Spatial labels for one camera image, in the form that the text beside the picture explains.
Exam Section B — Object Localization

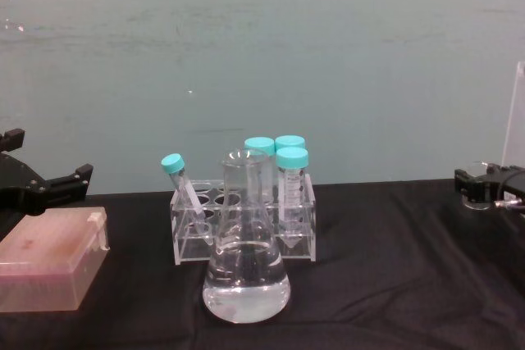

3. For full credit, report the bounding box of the clear acrylic tube rack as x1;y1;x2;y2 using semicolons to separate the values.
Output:
168;172;318;266

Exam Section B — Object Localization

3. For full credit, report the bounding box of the pink translucent pipette tip box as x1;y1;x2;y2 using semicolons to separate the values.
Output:
0;206;112;313

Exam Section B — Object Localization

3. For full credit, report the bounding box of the thin dark cable silver plug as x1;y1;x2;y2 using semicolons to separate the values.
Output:
493;169;525;210

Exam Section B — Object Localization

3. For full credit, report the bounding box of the clear tube with teal cap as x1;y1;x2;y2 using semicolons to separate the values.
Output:
244;136;276;203
274;134;307;151

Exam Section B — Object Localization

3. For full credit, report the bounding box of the leaning tube with teal cap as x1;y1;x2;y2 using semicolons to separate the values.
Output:
160;152;215;245

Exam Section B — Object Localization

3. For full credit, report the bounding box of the clear glass conical flask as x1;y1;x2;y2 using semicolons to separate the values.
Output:
201;148;293;325

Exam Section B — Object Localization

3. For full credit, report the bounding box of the black table cloth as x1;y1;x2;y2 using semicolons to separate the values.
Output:
0;176;525;350

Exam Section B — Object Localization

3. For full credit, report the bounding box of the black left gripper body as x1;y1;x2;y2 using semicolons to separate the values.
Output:
0;152;49;216

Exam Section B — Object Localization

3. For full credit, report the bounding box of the graduated tube with teal cap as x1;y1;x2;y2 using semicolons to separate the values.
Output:
275;147;309;249

